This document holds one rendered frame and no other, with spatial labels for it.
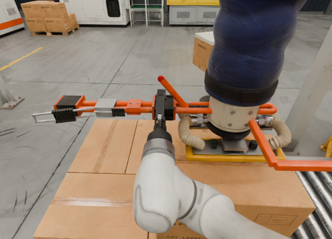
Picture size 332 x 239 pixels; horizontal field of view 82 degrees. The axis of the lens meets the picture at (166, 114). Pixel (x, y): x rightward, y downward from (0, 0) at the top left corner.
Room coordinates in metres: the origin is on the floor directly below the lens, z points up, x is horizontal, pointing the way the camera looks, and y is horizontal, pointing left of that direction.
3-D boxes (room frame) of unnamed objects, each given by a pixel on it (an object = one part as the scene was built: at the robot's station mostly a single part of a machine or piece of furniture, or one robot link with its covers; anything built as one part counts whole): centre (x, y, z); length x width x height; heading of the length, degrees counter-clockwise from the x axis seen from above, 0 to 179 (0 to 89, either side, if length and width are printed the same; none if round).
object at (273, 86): (0.57, -0.24, 1.35); 0.23 x 0.23 x 0.04
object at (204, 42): (2.51, -0.72, 0.82); 0.60 x 0.40 x 0.40; 111
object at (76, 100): (0.60, 0.36, 1.24); 0.08 x 0.07 x 0.05; 89
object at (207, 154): (0.48, -0.24, 1.13); 0.34 x 0.10 x 0.05; 89
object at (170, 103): (0.58, 0.01, 1.24); 0.10 x 0.08 x 0.06; 179
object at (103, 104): (0.59, 0.22, 1.23); 0.07 x 0.07 x 0.04; 89
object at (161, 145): (0.35, 0.02, 1.24); 0.09 x 0.06 x 0.09; 89
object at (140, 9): (8.16, 0.71, 0.32); 1.25 x 0.52 x 0.63; 87
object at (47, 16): (7.02, 3.78, 0.45); 1.21 x 1.03 x 0.91; 87
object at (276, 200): (0.57, -0.26, 0.74); 0.60 x 0.40 x 0.40; 87
